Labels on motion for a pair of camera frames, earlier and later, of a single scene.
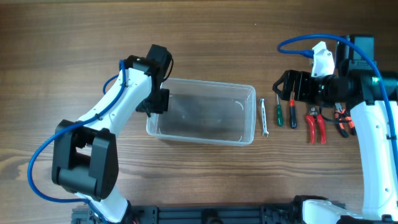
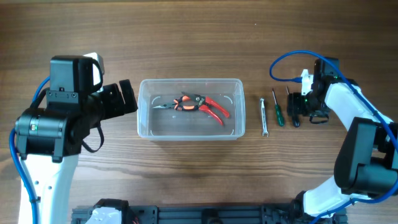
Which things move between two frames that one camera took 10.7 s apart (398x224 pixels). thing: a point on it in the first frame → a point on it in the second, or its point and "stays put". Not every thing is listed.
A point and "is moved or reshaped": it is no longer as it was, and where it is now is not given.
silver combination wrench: [265, 132] stays put
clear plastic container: [206, 112] is moved or reshaped
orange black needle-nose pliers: [341, 116] is moved or reshaped
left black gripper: [160, 100] → [115, 100]
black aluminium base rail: [240, 214] stays put
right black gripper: [298, 86] → [298, 106]
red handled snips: [314, 111] → [204, 102]
